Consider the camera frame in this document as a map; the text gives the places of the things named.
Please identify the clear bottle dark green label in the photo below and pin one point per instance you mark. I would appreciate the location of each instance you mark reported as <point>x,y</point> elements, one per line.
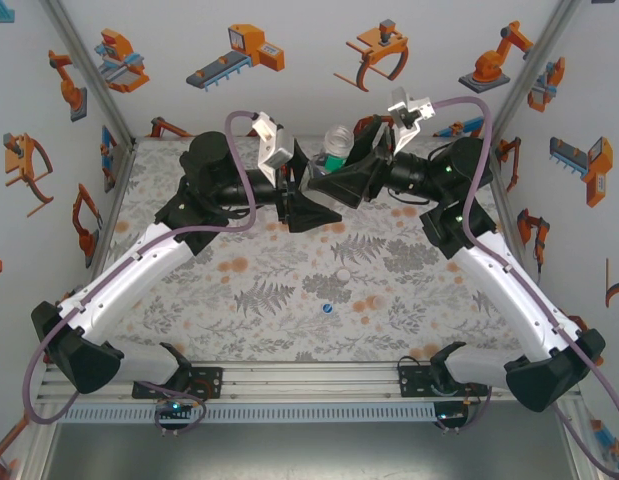
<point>339,150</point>

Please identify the white bottle cap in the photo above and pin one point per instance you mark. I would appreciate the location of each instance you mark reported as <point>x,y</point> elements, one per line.
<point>376,301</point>
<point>343,274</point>

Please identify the blue bottle cap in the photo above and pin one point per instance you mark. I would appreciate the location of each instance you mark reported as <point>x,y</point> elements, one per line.
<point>327,308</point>

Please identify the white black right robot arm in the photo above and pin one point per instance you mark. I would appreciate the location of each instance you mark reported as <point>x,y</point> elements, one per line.
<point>509,295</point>

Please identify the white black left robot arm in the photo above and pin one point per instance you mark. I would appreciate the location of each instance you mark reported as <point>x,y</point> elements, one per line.
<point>129,280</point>

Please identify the floral patterned table mat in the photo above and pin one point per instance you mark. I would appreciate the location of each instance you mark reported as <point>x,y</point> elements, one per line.
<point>269,340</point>

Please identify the small circuit board with LED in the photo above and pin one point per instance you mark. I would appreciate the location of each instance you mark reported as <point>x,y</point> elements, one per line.
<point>174,407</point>
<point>450,416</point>

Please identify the grey metal sheet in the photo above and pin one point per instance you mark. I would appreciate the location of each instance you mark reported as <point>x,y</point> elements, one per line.
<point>309,455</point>

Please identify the aluminium table edge rail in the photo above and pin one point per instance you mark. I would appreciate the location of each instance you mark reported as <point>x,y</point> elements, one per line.
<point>499,190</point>
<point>109,225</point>

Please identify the aluminium frame post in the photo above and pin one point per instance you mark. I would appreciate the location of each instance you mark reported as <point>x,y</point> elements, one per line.
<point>39,472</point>
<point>89,65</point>
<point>536,65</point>
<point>586,467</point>

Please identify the wide aluminium extrusion rail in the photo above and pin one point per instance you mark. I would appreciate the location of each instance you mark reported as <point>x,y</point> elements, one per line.
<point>309,382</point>

